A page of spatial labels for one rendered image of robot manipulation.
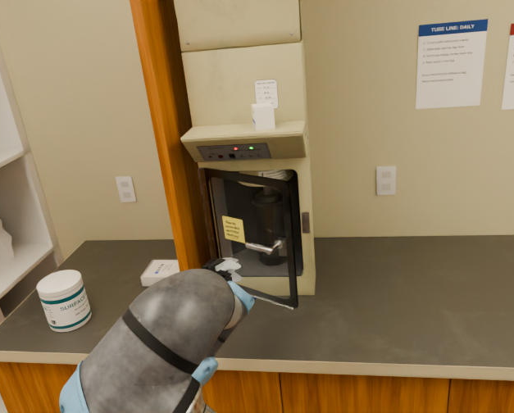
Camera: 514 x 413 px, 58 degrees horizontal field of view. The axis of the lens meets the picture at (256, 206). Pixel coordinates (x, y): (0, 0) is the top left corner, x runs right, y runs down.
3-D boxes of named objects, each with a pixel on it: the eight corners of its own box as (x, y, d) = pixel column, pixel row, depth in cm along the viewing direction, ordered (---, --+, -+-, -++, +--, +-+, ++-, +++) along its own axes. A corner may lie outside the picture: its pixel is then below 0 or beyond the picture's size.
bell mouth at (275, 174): (243, 167, 155) (240, 152, 153) (295, 165, 152) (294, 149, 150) (232, 187, 139) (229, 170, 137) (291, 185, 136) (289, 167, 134)
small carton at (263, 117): (253, 126, 125) (251, 104, 123) (271, 124, 126) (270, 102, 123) (256, 130, 121) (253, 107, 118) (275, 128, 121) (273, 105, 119)
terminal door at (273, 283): (218, 283, 152) (201, 166, 136) (298, 310, 135) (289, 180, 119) (216, 283, 152) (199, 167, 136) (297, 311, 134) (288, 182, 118)
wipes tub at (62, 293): (63, 307, 157) (51, 269, 151) (98, 307, 154) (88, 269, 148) (41, 332, 145) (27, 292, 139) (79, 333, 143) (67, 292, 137)
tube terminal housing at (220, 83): (231, 256, 177) (203, 43, 147) (317, 256, 172) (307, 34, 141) (216, 294, 155) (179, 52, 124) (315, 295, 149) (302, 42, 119)
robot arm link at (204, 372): (225, 347, 92) (186, 312, 95) (188, 395, 90) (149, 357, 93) (234, 350, 99) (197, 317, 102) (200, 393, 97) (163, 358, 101)
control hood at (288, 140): (196, 160, 136) (191, 126, 132) (307, 155, 130) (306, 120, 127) (185, 173, 126) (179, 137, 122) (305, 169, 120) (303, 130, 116)
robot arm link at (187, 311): (177, 230, 56) (224, 274, 104) (116, 303, 55) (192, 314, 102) (252, 291, 54) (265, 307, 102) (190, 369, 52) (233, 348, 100)
